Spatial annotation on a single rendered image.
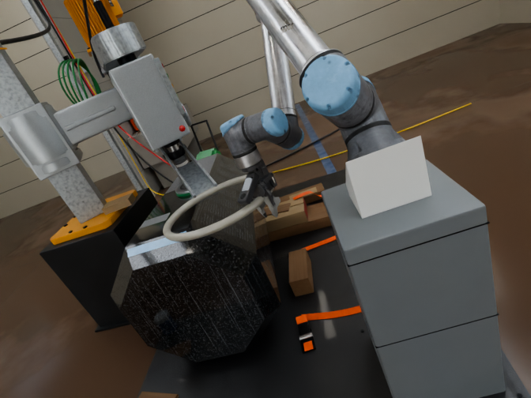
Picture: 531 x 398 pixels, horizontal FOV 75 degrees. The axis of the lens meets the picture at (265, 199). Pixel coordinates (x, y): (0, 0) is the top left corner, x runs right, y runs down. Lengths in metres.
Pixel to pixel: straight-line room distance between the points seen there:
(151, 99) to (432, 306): 1.49
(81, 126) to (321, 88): 1.85
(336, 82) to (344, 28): 5.93
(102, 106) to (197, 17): 4.49
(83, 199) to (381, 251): 2.05
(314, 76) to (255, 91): 5.82
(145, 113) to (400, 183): 1.26
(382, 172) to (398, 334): 0.54
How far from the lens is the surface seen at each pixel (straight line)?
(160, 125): 1.85
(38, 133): 2.48
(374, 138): 1.07
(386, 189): 1.09
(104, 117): 2.51
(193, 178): 1.78
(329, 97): 0.95
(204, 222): 1.66
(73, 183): 2.59
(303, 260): 2.22
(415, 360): 1.41
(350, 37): 6.90
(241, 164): 1.18
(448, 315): 1.29
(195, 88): 6.88
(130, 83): 1.84
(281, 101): 1.25
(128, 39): 1.83
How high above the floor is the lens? 1.46
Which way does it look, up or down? 25 degrees down
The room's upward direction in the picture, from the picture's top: 23 degrees counter-clockwise
